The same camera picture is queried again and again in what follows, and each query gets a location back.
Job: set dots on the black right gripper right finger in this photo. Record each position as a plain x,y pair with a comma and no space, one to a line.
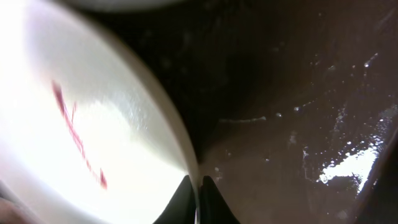
213,208

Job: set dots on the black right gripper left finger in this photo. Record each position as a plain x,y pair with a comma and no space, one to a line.
177,207

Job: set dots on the white stained plate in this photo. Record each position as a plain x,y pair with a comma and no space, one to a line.
88,134

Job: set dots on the brown plastic tray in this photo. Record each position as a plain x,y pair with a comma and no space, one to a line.
291,105

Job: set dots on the light green stained plate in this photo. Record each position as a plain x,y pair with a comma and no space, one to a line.
121,5

